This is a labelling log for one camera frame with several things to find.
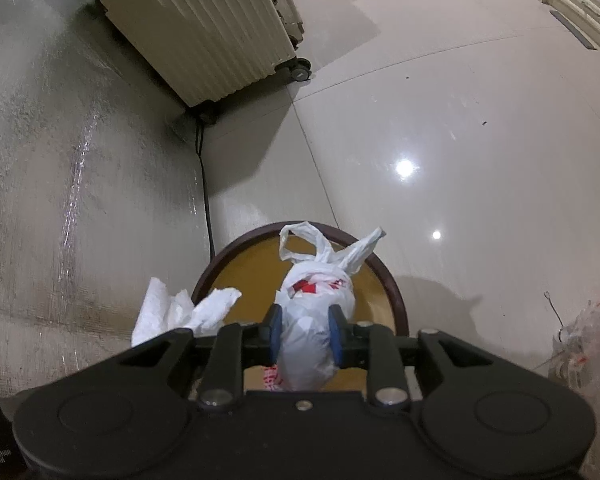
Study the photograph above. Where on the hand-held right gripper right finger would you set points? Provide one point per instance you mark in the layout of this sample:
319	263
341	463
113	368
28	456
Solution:
336	335

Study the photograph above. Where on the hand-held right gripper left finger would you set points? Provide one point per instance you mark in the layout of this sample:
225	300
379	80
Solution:
275	330

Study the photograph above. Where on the white plastic bag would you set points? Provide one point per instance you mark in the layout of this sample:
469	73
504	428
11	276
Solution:
305	330

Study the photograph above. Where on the white paper tissue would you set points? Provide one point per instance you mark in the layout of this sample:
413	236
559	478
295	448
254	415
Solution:
152	310

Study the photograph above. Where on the clear plastic bag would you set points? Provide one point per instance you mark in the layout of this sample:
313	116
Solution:
587	340

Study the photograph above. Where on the round wooden stool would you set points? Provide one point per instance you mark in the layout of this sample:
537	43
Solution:
250	270

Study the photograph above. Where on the cream ribbed suitcase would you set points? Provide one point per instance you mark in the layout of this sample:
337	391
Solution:
200	30

